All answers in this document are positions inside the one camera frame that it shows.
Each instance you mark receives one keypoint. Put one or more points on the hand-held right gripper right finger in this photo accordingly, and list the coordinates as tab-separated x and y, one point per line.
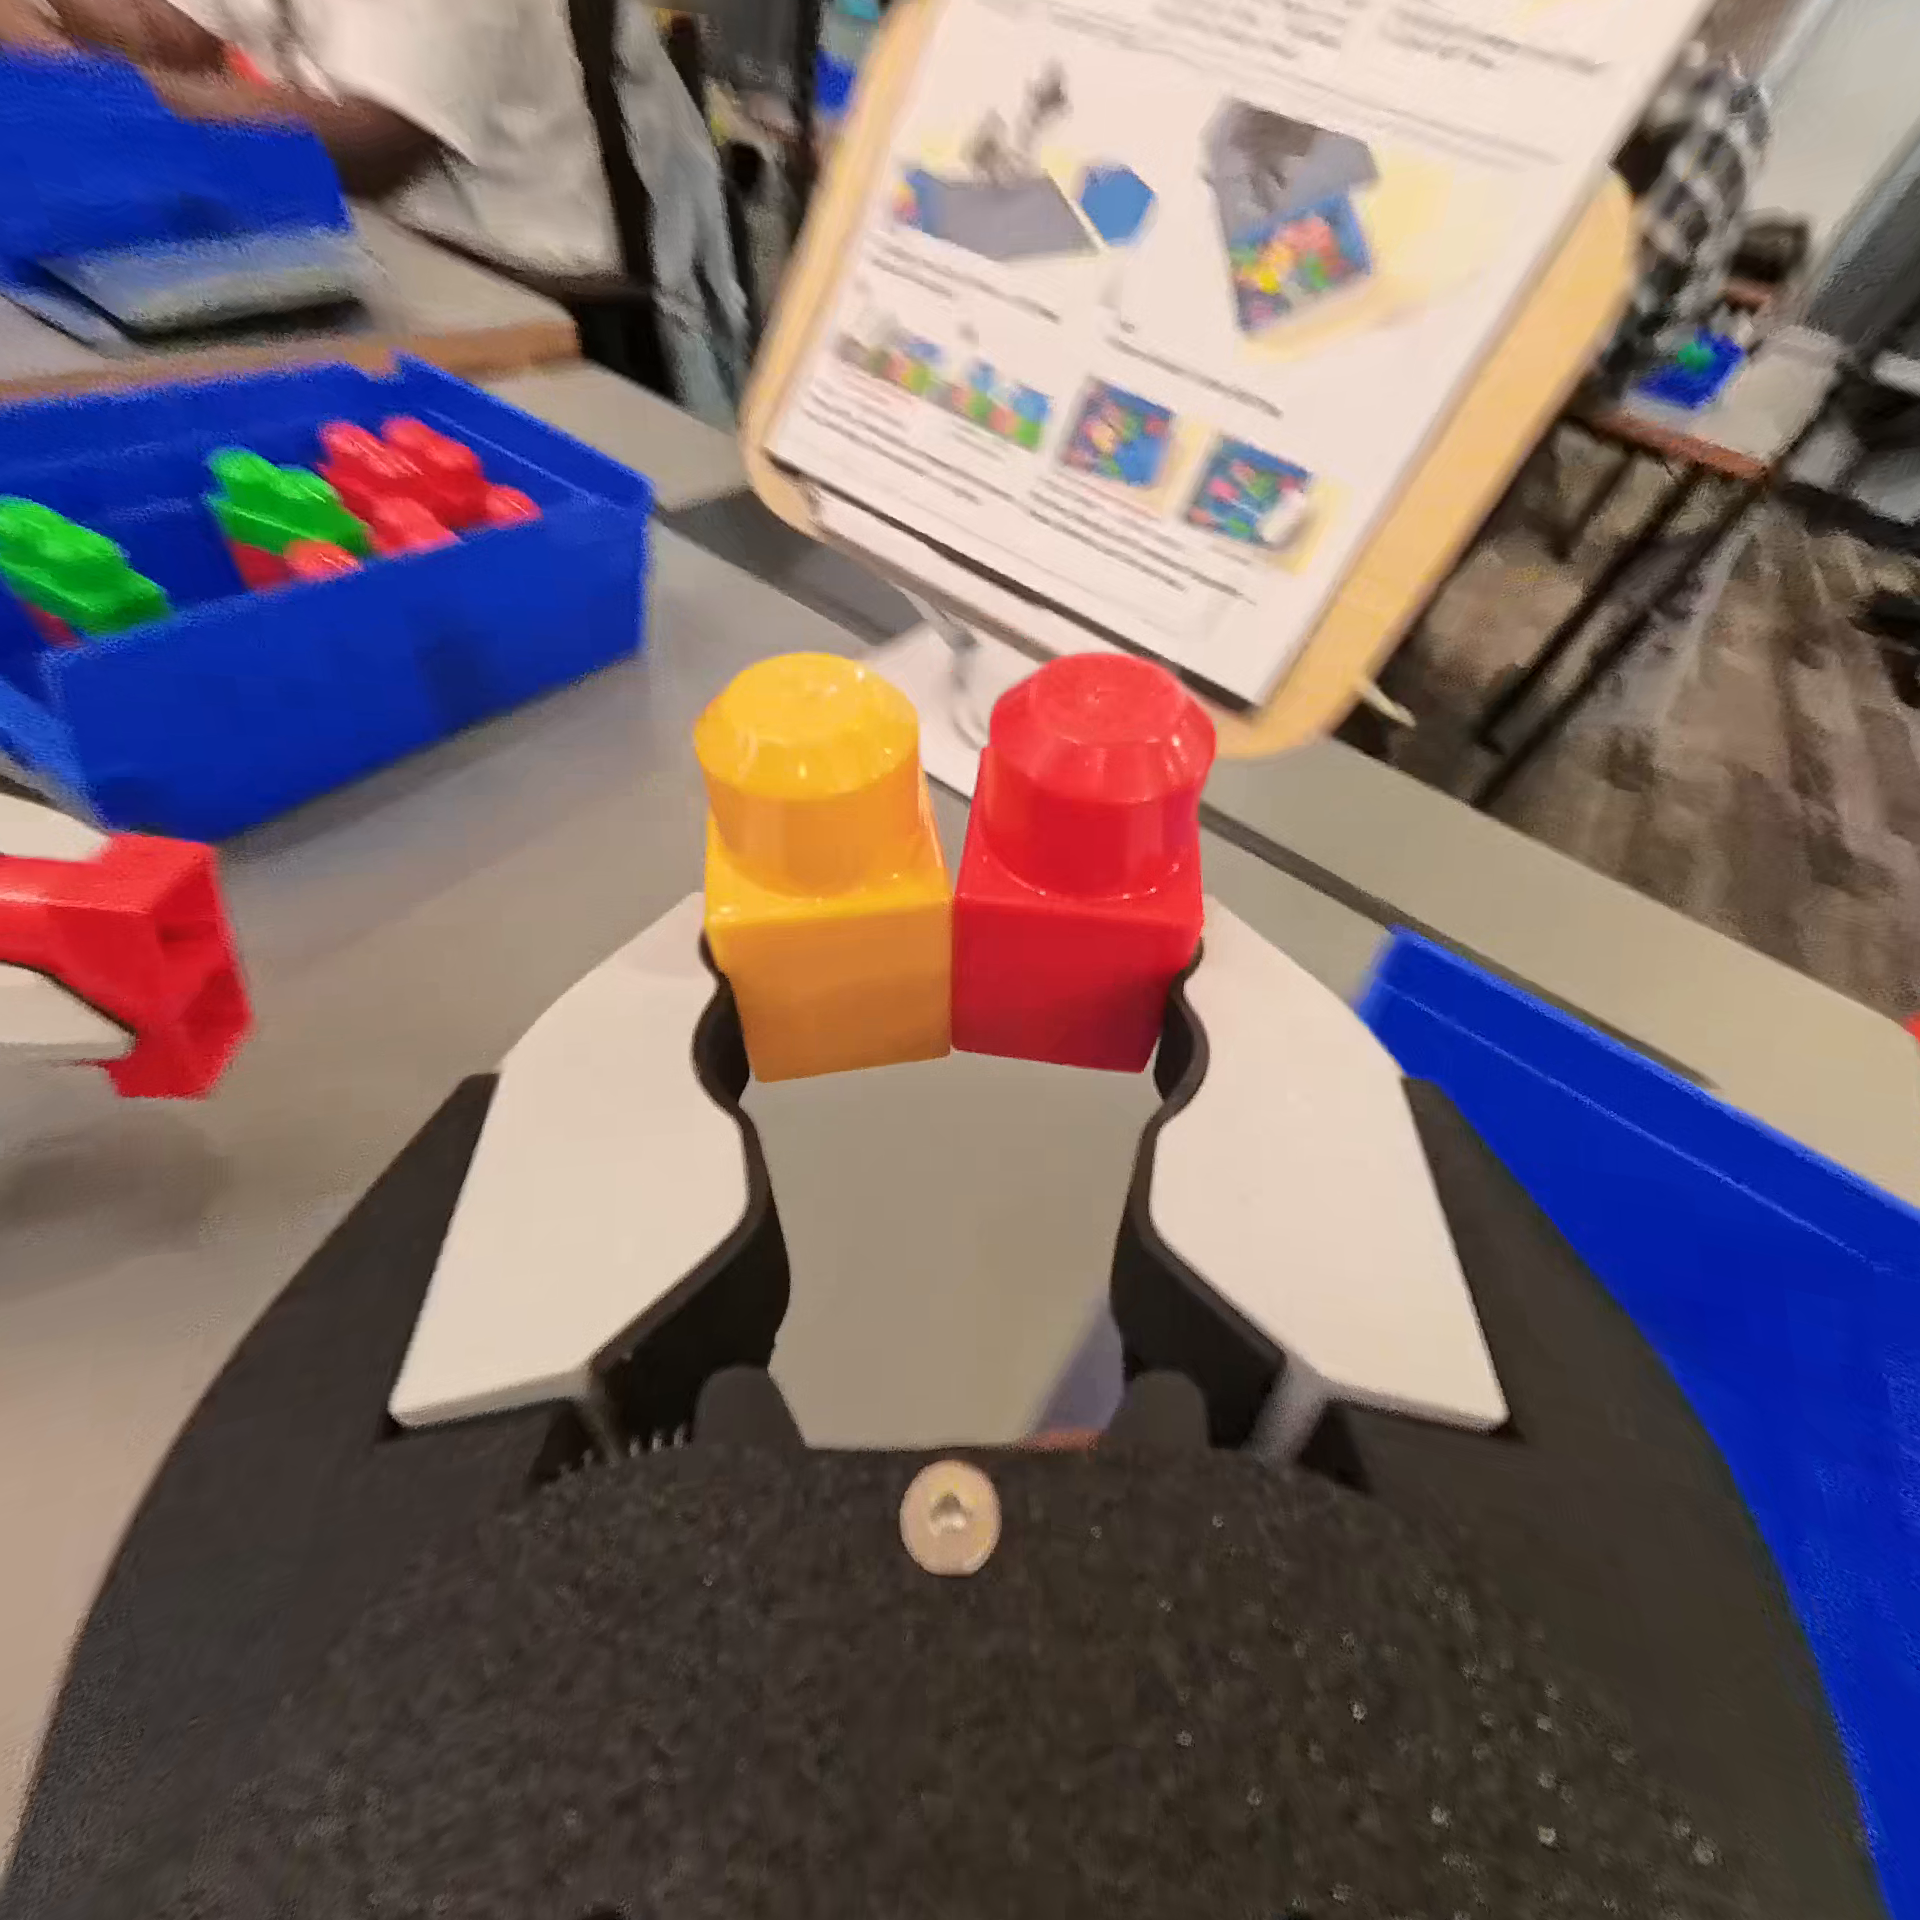
1320	1214

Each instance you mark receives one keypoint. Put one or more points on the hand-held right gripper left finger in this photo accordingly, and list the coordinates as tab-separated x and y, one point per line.
600	1200

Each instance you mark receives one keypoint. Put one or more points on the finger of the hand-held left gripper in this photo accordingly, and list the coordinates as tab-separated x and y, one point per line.
44	832
61	1021

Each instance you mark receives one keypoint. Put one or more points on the red two-stud toy block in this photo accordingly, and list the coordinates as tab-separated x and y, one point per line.
150	960

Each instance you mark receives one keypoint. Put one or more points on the yellow single-stud toy block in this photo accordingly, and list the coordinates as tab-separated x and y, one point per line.
839	960

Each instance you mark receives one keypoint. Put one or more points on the red single-stud toy block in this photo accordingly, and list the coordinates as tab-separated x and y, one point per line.
1074	960

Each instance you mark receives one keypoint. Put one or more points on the blue plastic bin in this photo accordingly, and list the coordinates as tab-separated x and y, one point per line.
1725	1275
150	149
375	674

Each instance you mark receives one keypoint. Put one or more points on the cluster of assembled block bridges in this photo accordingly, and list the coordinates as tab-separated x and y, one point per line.
405	480

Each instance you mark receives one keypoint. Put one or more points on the grey desk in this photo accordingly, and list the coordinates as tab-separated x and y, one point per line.
375	974

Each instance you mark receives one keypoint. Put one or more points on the wood-edged grey table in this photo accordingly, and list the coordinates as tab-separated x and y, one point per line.
451	301

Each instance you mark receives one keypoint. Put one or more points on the denim jacket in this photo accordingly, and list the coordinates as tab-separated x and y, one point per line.
692	271

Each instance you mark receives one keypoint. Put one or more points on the printed instruction sheet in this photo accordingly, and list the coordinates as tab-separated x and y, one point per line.
1202	301

